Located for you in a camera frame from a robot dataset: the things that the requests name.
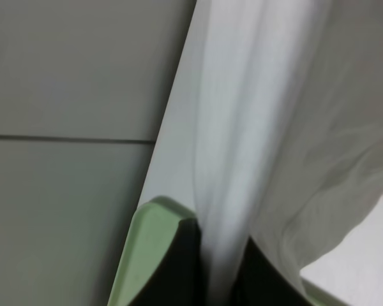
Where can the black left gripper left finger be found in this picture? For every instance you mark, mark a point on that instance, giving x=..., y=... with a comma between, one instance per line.
x=161, y=264

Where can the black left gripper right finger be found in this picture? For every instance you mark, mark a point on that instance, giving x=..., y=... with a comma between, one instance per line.
x=261, y=284

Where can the white short sleeve shirt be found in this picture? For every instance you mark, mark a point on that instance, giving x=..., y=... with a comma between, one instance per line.
x=289, y=131

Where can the green plastic tray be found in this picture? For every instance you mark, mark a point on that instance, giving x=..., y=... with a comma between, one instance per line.
x=163, y=207

